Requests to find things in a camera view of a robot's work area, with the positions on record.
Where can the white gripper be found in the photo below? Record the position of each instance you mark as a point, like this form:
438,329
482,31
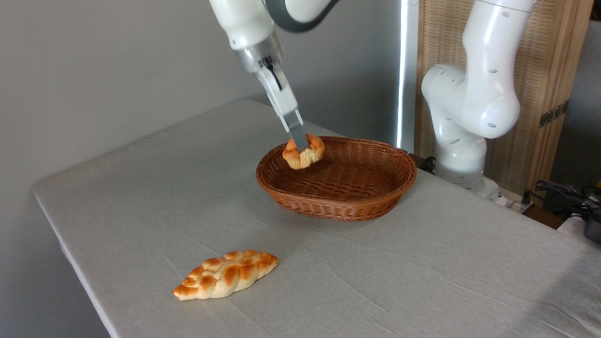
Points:
281,96

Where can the round braided bread roll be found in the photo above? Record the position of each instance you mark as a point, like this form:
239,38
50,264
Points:
305,157

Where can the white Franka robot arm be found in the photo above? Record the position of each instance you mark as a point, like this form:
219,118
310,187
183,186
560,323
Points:
483,94

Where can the brown wicker basket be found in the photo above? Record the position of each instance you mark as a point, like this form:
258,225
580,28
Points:
347,192

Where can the long braided bread loaf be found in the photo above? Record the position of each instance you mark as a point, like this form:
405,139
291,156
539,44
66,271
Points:
225,274

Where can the grey tablecloth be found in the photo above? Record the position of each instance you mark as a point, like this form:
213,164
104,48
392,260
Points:
375,272

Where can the white power strip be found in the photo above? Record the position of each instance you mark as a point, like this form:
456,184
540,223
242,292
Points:
514,203

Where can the black screen hinge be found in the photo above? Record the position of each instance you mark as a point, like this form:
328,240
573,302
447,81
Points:
554,113

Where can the white vertical post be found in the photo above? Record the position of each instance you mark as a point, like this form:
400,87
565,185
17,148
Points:
407,70

